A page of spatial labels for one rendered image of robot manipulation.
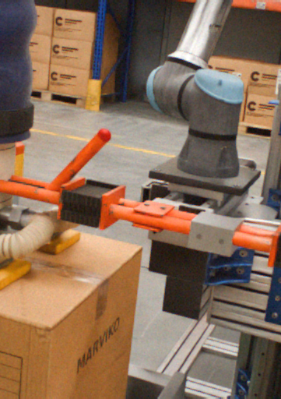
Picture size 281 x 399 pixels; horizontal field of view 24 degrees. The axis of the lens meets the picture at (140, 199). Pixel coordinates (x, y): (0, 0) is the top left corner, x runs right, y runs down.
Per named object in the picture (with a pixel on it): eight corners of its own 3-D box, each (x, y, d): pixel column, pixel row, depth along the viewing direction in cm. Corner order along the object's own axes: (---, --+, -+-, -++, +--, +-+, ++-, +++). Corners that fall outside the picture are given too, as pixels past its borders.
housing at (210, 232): (186, 248, 104) (189, 220, 103) (198, 236, 110) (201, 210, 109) (230, 258, 102) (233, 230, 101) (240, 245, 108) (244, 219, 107)
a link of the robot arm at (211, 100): (212, 135, 152) (221, 75, 148) (173, 124, 162) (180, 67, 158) (248, 134, 159) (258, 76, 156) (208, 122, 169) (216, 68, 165)
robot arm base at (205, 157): (186, 159, 172) (191, 120, 169) (244, 169, 167) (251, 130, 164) (167, 170, 158) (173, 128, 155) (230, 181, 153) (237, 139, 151)
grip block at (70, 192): (54, 220, 110) (57, 186, 108) (81, 206, 119) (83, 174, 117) (101, 232, 107) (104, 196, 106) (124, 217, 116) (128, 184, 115)
